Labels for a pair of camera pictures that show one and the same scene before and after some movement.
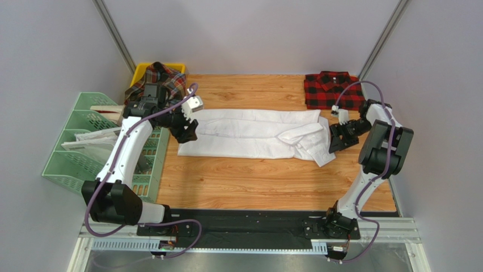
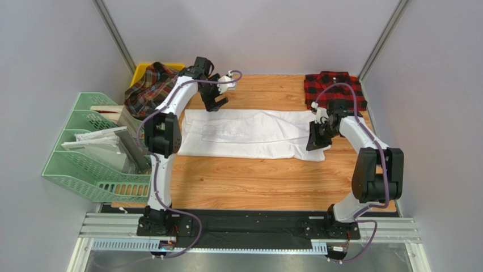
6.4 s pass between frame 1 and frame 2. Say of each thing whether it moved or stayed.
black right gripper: moved
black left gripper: moved
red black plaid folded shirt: stayed
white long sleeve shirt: stayed
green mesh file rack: stayed
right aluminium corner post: stayed
